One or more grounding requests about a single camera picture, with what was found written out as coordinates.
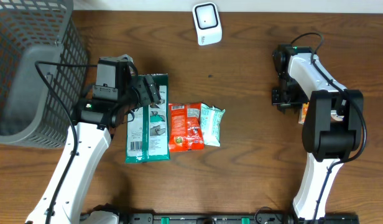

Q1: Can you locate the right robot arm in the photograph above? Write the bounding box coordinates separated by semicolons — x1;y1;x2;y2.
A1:
272;44;366;223

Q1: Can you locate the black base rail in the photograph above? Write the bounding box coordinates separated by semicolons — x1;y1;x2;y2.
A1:
79;203;361;224

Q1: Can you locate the red snack packet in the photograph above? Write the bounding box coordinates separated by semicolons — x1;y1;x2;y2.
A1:
168;103;204;152

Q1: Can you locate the grey plastic mesh basket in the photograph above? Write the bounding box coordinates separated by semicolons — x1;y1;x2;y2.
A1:
0;0;88;148

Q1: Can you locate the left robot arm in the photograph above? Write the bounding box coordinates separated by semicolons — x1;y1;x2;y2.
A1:
25;75;161;223

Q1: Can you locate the green-lid white jar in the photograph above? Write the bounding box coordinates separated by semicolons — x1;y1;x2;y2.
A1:
331;110;344;121

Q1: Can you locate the teal white snack packet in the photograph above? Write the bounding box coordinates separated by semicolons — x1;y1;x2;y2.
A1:
200;103;226;147

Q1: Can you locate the orange white small packet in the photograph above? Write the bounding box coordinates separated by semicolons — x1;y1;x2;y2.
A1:
298;103;309;124

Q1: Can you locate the white barcode scanner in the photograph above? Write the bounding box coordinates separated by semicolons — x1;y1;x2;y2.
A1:
192;2;223;46

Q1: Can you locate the green white snack bag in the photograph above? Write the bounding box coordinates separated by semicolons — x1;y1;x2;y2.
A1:
125;74;170;164

